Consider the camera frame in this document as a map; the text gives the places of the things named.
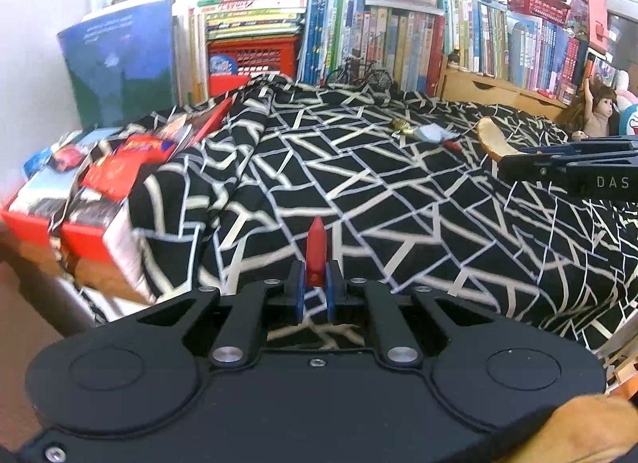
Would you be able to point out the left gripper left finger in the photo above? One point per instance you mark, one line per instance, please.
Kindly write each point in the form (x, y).
(261, 304)

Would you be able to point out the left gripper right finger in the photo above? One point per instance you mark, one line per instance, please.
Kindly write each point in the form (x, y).
(390, 335)

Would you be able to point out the apple slice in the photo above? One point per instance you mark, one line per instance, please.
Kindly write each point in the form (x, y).
(493, 140)

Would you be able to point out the white blue paper wrapper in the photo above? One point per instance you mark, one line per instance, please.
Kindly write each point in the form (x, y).
(433, 133)

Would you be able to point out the gold candy wrapper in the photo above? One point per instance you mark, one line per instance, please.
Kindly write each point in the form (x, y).
(401, 127)

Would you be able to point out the row of upright books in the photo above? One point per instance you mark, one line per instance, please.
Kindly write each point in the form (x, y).
(413, 39)

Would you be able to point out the stack of flat books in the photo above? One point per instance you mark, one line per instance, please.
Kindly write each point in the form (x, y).
(249, 19)

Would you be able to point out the person's right hand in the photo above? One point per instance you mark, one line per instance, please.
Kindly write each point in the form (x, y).
(589, 428)

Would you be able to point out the doll with brown hair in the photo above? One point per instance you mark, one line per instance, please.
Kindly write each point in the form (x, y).
(589, 116)

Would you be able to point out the black white patterned cloth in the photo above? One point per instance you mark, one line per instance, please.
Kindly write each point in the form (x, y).
(405, 212)

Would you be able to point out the wooden drawer shelf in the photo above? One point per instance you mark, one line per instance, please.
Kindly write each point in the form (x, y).
(457, 85)

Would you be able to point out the upper red basket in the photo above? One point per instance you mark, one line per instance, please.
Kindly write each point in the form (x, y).
(555, 11)

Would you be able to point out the red snack packet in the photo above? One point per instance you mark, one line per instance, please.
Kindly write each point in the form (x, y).
(115, 174)

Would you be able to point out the red box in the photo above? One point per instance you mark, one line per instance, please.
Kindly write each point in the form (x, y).
(152, 236)

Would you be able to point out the red plastic basket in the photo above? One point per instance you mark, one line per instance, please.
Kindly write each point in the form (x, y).
(232, 63)

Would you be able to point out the miniature black bicycle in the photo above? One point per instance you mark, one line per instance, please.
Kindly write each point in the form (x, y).
(356, 73)

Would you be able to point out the large blue book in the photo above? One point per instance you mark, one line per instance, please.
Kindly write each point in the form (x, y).
(120, 61)

